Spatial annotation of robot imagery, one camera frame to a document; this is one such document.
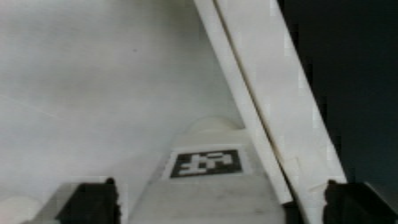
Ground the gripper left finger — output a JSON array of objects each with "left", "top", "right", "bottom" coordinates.
[{"left": 24, "top": 177, "right": 131, "bottom": 224}]

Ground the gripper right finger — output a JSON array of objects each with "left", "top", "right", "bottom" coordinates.
[{"left": 322, "top": 181, "right": 398, "bottom": 224}]

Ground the white table leg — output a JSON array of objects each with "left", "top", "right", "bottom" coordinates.
[{"left": 131, "top": 117, "right": 287, "bottom": 224}]

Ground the white square table top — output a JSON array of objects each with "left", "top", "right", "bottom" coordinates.
[{"left": 0, "top": 0, "right": 260, "bottom": 224}]

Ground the white L-shaped fence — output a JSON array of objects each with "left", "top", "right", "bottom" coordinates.
[{"left": 216, "top": 0, "right": 347, "bottom": 224}]

